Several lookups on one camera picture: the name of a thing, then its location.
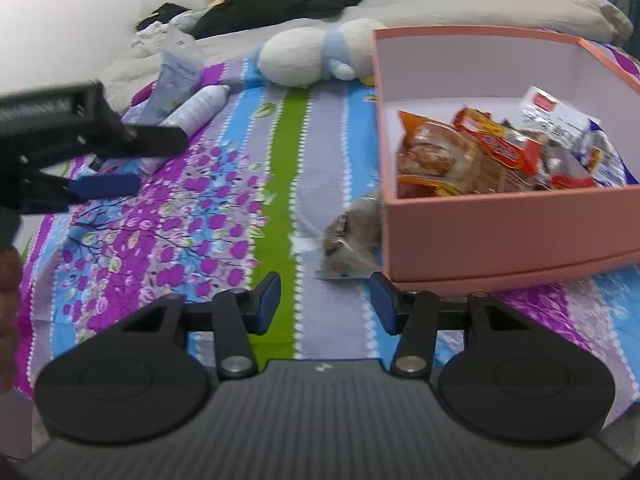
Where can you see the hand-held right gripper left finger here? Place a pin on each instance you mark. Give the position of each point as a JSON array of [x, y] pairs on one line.
[[267, 305]]

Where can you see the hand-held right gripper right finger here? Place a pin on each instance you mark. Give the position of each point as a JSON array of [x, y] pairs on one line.
[[385, 305]]

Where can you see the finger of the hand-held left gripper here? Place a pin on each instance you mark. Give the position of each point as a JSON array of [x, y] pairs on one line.
[[107, 186], [150, 140]]

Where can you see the pink cardboard box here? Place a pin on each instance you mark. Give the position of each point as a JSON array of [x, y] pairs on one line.
[[500, 240]]

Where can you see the clear packet of orange snacks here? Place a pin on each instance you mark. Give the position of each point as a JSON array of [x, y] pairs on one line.
[[435, 155]]

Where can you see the red foil snack packet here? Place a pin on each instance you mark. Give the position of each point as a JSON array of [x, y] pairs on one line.
[[570, 181]]

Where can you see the white shrimp snack packet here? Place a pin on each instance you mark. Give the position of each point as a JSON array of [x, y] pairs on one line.
[[550, 110]]

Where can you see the blue white snack packet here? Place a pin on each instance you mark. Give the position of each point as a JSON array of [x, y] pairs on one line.
[[607, 155]]

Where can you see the person's left hand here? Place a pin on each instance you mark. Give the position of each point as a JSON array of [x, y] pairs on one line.
[[9, 320]]

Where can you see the white cylindrical can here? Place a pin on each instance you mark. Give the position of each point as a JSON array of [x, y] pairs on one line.
[[200, 107]]

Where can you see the pale blue plastic bag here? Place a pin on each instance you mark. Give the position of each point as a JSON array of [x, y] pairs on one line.
[[177, 77]]

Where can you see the purple floral bed sheet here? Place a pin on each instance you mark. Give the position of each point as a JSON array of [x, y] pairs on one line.
[[210, 220]]

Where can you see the pile of clothes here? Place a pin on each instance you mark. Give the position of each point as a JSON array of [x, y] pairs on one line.
[[160, 20]]

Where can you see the white blue plush toy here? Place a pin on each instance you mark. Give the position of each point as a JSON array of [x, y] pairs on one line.
[[295, 55]]

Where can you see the beige duvet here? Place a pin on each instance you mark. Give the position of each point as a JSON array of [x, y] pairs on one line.
[[475, 5]]

